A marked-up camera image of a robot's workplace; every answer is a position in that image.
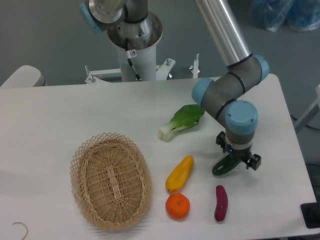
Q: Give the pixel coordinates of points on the white chair armrest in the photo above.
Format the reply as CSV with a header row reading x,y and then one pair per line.
x,y
25,76

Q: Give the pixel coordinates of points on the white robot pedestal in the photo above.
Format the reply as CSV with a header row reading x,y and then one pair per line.
x,y
136,48

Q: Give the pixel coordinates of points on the white frame at right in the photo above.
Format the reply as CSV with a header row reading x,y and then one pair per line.
x,y
309,113

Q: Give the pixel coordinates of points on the dark green cucumber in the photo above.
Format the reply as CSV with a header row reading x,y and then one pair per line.
x,y
225,165

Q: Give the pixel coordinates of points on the orange tangerine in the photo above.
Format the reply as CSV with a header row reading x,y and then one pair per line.
x,y
177,206

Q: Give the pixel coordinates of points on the tan rubber band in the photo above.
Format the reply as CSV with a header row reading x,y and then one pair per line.
x,y
25,227

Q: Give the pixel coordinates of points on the green bok choy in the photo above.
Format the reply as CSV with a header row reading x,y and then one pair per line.
x,y
186,117

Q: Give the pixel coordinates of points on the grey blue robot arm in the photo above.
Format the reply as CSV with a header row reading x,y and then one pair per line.
x,y
219,98

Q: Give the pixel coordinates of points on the blue plastic bag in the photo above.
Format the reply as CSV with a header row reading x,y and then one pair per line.
x,y
300,15

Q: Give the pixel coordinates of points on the woven wicker basket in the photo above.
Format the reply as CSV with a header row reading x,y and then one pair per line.
x,y
111,182

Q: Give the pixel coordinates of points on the yellow pepper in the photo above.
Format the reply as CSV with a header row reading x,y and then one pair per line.
x,y
180,175

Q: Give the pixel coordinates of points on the purple sweet potato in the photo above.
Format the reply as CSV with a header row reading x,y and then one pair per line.
x,y
221,203

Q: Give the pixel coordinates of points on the black device at table edge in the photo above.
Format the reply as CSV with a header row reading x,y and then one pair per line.
x,y
311,214

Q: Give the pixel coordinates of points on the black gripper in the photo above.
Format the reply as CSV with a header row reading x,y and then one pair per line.
x,y
239,151

